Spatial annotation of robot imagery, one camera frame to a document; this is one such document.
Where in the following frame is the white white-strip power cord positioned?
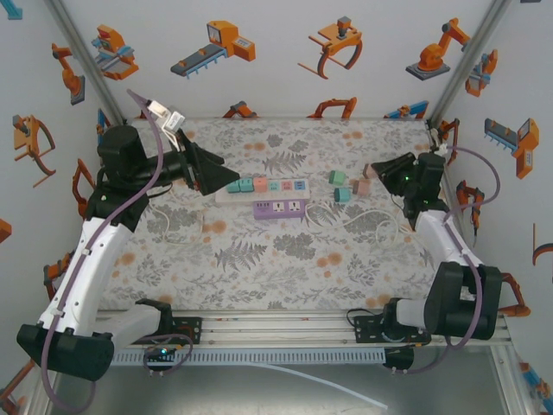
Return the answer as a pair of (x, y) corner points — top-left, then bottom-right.
(146, 196), (219, 246)

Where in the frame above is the purple power strip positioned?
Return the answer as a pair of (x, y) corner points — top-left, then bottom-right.
(252, 199), (308, 220)

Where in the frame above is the white slotted cable duct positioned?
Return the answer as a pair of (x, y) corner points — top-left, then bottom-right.
(60, 348), (386, 367)

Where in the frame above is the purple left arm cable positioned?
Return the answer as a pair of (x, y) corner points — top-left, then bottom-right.
(41, 88), (194, 412)

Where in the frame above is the white purple-strip power cord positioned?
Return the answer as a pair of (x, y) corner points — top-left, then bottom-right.
(304, 199), (418, 250)

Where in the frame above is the small electronics board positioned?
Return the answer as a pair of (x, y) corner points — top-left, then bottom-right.
(144, 345), (179, 377)

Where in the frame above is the white power strip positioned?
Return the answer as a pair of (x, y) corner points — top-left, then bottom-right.
(214, 177), (312, 203)

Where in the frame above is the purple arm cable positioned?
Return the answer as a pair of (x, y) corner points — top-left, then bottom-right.
(388, 145), (501, 376)
(41, 88), (194, 412)

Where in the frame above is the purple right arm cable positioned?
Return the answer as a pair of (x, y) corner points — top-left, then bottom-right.
(388, 145), (501, 376)

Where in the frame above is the floral patterned table mat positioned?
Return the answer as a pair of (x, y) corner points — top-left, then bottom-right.
(92, 117), (483, 311)

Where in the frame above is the aluminium frame rail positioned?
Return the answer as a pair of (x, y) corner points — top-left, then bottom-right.
(41, 307), (513, 349)

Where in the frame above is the aluminium frame post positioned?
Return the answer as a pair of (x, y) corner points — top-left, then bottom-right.
(45, 0), (130, 131)
(427, 0), (513, 126)

